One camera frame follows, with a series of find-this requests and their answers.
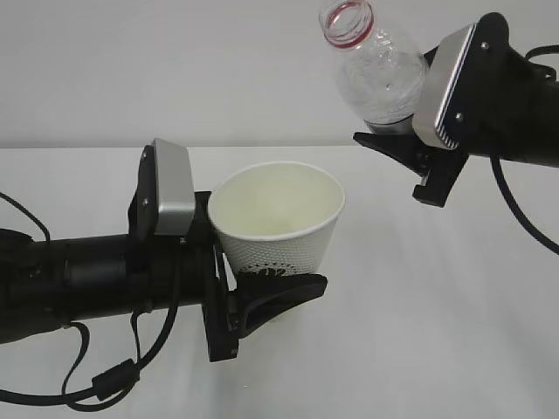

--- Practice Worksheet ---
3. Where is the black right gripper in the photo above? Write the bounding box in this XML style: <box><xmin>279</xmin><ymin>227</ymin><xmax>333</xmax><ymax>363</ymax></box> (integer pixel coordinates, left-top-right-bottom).
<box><xmin>353</xmin><ymin>46</ymin><xmax>469</xmax><ymax>207</ymax></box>

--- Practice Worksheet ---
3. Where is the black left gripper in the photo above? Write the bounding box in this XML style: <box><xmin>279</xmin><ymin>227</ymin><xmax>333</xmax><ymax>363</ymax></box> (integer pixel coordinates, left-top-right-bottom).
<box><xmin>175</xmin><ymin>191</ymin><xmax>328</xmax><ymax>362</ymax></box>

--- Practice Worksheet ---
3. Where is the clear plastic water bottle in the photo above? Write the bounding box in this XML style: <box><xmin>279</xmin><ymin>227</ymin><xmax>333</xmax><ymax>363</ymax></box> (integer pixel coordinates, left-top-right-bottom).
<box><xmin>319</xmin><ymin>0</ymin><xmax>429</xmax><ymax>135</ymax></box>

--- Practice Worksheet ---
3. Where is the white paper cup green logo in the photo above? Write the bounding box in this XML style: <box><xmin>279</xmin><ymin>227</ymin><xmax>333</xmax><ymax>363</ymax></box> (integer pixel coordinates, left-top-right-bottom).
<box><xmin>207</xmin><ymin>161</ymin><xmax>346</xmax><ymax>277</ymax></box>

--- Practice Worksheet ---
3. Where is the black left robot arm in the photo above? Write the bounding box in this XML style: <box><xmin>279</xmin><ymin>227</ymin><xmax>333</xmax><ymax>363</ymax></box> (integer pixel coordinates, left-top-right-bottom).
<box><xmin>1</xmin><ymin>139</ymin><xmax>328</xmax><ymax>362</ymax></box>

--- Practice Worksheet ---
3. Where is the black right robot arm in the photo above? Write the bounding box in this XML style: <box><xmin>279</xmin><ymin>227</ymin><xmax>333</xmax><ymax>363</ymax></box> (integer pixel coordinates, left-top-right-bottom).
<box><xmin>353</xmin><ymin>12</ymin><xmax>558</xmax><ymax>208</ymax></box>

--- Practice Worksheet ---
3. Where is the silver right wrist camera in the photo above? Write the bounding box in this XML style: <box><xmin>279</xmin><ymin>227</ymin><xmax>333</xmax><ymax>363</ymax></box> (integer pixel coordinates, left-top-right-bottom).
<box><xmin>412</xmin><ymin>24</ymin><xmax>476</xmax><ymax>150</ymax></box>

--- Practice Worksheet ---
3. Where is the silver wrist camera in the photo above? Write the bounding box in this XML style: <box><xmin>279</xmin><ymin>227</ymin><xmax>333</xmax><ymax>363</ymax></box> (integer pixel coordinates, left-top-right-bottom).
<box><xmin>412</xmin><ymin>24</ymin><xmax>476</xmax><ymax>150</ymax></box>
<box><xmin>153</xmin><ymin>138</ymin><xmax>196</xmax><ymax>237</ymax></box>

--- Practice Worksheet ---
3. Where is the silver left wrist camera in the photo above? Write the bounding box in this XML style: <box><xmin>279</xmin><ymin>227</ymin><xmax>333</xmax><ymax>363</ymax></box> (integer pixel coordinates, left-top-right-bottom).
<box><xmin>153</xmin><ymin>138</ymin><xmax>196</xmax><ymax>237</ymax></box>

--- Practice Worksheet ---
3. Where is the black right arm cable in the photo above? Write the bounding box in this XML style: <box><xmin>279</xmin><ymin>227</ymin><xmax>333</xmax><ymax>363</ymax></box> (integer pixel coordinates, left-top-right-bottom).
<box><xmin>489</xmin><ymin>43</ymin><xmax>559</xmax><ymax>257</ymax></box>

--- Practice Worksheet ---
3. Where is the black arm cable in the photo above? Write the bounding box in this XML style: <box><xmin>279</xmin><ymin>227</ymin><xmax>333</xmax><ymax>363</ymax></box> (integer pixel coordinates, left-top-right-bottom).
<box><xmin>489</xmin><ymin>43</ymin><xmax>559</xmax><ymax>257</ymax></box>
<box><xmin>0</xmin><ymin>191</ymin><xmax>184</xmax><ymax>407</ymax></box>

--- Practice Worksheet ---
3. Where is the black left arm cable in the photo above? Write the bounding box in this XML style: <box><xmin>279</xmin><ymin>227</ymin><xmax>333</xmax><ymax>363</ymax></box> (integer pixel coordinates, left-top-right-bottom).
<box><xmin>0</xmin><ymin>191</ymin><xmax>184</xmax><ymax>407</ymax></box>

